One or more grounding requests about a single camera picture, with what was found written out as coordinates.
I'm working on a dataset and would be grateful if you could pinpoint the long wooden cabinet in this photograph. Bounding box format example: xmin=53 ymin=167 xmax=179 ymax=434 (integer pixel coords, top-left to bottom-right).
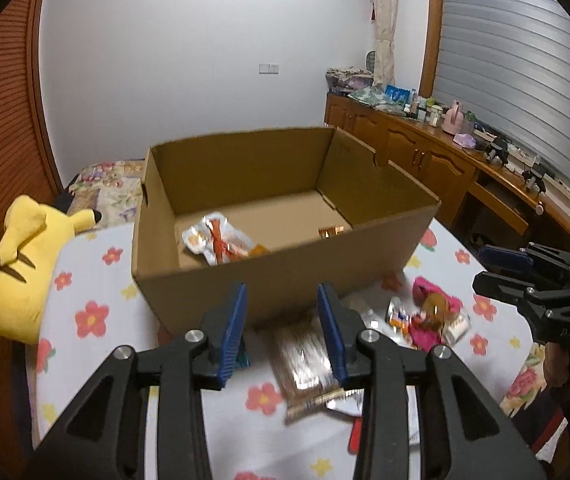
xmin=324 ymin=91 xmax=570 ymax=241

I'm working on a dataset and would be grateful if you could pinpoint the person's right hand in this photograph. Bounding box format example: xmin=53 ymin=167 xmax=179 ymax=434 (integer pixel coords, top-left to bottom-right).
xmin=544 ymin=342 xmax=570 ymax=391

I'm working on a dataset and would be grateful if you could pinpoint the silver orange blue snack packet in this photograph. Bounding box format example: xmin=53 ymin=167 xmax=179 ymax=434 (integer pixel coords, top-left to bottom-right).
xmin=385 ymin=296 xmax=413 ymax=346

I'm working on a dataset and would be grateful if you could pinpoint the red snack packet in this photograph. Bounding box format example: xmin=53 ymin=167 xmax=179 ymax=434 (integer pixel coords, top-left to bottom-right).
xmin=347 ymin=417 xmax=366 ymax=461

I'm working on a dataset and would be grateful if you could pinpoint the group of small bottles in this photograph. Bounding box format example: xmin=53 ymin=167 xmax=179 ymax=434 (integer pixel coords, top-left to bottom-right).
xmin=405 ymin=90 xmax=448 ymax=126

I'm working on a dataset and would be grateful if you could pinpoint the brown cardboard box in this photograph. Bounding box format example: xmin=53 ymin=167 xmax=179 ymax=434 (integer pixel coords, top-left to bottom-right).
xmin=131 ymin=126 xmax=442 ymax=333

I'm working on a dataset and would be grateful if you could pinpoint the patchwork floral quilt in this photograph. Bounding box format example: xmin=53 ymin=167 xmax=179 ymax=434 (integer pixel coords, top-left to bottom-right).
xmin=65 ymin=160 xmax=556 ymax=418

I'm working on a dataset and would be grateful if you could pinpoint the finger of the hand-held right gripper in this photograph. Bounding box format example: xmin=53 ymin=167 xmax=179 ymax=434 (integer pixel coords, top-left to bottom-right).
xmin=472 ymin=270 xmax=570 ymax=346
xmin=479 ymin=241 xmax=570 ymax=281

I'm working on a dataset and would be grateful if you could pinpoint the pink bottle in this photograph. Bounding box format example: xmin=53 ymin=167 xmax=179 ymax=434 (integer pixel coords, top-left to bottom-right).
xmin=442 ymin=100 xmax=467 ymax=135

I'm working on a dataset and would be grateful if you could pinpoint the white floral blanket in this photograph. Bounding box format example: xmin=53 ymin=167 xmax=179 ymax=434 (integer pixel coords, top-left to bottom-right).
xmin=30 ymin=220 xmax=570 ymax=480

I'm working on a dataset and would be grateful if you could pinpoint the green floral cloth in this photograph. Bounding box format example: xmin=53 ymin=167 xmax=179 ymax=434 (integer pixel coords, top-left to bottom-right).
xmin=347 ymin=85 xmax=391 ymax=108

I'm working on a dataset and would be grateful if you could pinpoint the stack of folded cloths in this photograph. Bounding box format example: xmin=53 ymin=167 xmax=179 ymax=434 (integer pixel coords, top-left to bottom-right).
xmin=325 ymin=66 xmax=373 ymax=95

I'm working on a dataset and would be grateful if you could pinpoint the long brown snack packet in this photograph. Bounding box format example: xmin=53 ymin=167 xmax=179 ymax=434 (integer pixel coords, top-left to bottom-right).
xmin=271 ymin=317 xmax=362 ymax=421

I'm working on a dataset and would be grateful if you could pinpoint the grey window blind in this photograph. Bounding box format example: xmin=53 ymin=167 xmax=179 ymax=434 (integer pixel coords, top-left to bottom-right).
xmin=432 ymin=0 xmax=570 ymax=176

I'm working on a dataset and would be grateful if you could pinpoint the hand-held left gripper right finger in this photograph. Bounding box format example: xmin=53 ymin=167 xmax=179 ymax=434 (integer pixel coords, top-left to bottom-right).
xmin=316 ymin=282 xmax=548 ymax=480

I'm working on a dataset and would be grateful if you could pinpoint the wooden window frame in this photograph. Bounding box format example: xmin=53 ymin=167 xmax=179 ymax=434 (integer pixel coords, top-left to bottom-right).
xmin=417 ymin=0 xmax=446 ymax=100

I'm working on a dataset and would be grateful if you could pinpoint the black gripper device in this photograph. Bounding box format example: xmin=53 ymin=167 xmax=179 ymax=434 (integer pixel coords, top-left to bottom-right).
xmin=482 ymin=135 xmax=511 ymax=166
xmin=522 ymin=157 xmax=548 ymax=196

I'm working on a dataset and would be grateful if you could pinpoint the small white snack packet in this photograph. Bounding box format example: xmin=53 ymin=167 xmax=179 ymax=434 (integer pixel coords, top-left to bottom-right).
xmin=442 ymin=312 xmax=472 ymax=346

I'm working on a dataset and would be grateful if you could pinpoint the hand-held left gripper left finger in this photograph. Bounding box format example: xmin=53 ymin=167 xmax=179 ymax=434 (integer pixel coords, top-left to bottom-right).
xmin=30 ymin=282 xmax=249 ymax=480

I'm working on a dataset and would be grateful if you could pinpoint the pink chicken snack packet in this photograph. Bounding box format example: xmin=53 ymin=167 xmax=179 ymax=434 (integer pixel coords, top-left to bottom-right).
xmin=407 ymin=276 xmax=463 ymax=351

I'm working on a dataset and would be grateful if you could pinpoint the yellow plush toy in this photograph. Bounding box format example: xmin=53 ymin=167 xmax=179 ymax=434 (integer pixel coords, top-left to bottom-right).
xmin=0 ymin=194 xmax=103 ymax=345

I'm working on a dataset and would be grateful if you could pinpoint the wooden louvered wardrobe door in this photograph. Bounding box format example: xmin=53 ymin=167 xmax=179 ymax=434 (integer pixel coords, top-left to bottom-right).
xmin=0 ymin=0 xmax=63 ymax=296

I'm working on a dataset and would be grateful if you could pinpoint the beige curtain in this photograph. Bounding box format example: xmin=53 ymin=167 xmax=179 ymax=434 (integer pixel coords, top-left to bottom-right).
xmin=367 ymin=0 xmax=397 ymax=88

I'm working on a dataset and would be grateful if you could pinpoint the clear snack packet orange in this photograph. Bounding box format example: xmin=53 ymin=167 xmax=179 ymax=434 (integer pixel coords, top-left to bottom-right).
xmin=181 ymin=211 xmax=268 ymax=267

